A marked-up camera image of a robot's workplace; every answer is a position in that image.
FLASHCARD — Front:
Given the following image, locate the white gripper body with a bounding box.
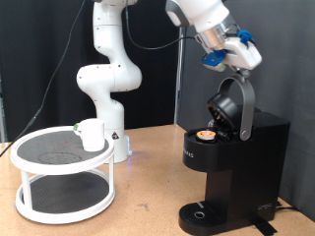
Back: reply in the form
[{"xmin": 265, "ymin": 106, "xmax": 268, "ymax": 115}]
[{"xmin": 224, "ymin": 35, "xmax": 263, "ymax": 72}]

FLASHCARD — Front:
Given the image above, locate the K-cup pod orange lid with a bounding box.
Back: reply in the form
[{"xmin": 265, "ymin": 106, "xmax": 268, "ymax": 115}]
[{"xmin": 195, "ymin": 130, "xmax": 217, "ymax": 143}]

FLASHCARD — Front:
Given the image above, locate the black Keurig coffee machine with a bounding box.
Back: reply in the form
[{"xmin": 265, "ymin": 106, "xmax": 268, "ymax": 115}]
[{"xmin": 178, "ymin": 73, "xmax": 291, "ymax": 236}]

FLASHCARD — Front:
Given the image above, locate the white mug green-marked handle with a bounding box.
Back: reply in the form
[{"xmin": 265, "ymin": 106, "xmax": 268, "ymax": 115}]
[{"xmin": 72, "ymin": 118, "xmax": 106, "ymax": 152}]

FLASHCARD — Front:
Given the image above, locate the grey backdrop panel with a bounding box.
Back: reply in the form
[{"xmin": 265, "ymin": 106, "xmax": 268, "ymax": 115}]
[{"xmin": 178, "ymin": 0, "xmax": 315, "ymax": 222}]

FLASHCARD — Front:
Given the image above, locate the black tape strip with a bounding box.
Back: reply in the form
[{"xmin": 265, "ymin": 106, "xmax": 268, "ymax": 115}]
[{"xmin": 252, "ymin": 219, "xmax": 279, "ymax": 236}]

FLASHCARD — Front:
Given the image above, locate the white two-tier turntable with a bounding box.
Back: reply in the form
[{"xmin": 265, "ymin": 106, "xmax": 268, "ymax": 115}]
[{"xmin": 9, "ymin": 125, "xmax": 116, "ymax": 225}]

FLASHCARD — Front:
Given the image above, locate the black curtain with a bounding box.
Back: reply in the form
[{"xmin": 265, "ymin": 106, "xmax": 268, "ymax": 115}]
[{"xmin": 0, "ymin": 0, "xmax": 182, "ymax": 143}]

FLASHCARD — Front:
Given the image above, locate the blue cable clip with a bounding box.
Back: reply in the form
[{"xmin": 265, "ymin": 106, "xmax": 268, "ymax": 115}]
[{"xmin": 236, "ymin": 29, "xmax": 257, "ymax": 45}]

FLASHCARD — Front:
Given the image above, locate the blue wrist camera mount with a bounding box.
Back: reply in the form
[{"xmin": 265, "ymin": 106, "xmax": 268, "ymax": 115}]
[{"xmin": 201, "ymin": 48, "xmax": 228, "ymax": 73}]

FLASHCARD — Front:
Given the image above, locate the metal vertical frame pole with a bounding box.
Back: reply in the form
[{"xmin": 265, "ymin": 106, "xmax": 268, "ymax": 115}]
[{"xmin": 172, "ymin": 28, "xmax": 189, "ymax": 126}]

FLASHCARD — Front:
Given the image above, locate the black power cable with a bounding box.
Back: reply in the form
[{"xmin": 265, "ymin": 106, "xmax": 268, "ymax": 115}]
[{"xmin": 275, "ymin": 201, "xmax": 301, "ymax": 212}]

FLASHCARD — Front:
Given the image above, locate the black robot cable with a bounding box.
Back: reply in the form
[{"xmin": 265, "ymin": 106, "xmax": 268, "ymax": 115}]
[{"xmin": 0, "ymin": 0, "xmax": 199, "ymax": 157}]

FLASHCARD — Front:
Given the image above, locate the grey vertical post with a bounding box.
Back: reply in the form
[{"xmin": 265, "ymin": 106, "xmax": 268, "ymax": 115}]
[{"xmin": 0, "ymin": 92, "xmax": 7, "ymax": 143}]

